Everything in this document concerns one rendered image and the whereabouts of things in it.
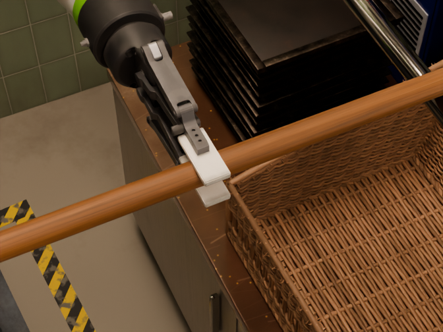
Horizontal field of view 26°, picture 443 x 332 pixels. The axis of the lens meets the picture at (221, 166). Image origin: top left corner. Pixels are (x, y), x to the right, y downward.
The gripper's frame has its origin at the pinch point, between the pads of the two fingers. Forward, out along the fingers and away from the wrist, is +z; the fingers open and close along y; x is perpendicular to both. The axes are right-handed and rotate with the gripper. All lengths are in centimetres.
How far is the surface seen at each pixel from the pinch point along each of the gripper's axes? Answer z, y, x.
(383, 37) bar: -10.4, 2.6, -29.2
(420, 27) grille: -42, 44, -63
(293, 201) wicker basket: -27, 59, -30
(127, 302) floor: -55, 120, -4
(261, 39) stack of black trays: -45, 35, -31
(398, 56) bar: -7.0, 2.6, -29.1
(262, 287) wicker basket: -14, 59, -16
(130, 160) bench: -67, 85, -13
